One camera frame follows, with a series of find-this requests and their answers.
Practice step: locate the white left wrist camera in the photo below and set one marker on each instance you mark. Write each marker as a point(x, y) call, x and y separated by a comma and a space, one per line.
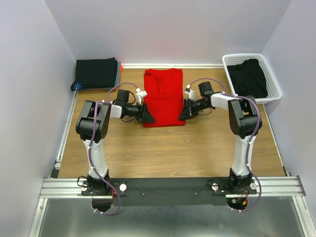
point(139, 96)

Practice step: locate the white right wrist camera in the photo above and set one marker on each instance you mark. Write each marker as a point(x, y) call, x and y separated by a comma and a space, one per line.
point(191, 93)

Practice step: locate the folded orange t-shirt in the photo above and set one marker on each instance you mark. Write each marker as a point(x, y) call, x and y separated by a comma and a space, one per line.
point(121, 69)

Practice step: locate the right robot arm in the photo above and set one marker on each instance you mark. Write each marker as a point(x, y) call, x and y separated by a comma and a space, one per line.
point(244, 120)

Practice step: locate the folded black t-shirt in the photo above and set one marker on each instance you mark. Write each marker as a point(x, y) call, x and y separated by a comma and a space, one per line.
point(95, 74)

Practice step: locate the folded grey t-shirt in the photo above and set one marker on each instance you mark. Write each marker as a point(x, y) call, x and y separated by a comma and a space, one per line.
point(119, 74)

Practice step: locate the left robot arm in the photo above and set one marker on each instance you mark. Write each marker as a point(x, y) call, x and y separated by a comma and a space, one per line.
point(92, 127)

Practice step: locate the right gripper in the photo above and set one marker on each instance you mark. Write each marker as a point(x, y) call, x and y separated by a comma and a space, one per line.
point(189, 107)

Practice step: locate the red t-shirt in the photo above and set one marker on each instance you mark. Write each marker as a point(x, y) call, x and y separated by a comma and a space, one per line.
point(165, 99)

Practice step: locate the black clothes in basket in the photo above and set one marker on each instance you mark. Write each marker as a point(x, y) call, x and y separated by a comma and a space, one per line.
point(248, 79)

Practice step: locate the aluminium frame rail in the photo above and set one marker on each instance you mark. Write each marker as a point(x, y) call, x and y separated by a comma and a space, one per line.
point(265, 186)

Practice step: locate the white plastic laundry basket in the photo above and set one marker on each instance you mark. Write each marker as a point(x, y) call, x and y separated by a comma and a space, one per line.
point(273, 89)

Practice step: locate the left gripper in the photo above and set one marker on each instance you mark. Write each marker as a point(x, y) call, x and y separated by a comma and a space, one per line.
point(143, 111)

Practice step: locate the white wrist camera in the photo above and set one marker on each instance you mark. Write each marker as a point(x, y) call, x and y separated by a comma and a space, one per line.
point(191, 93)
point(139, 96)

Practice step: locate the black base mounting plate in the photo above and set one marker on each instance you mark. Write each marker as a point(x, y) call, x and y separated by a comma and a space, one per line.
point(166, 200)

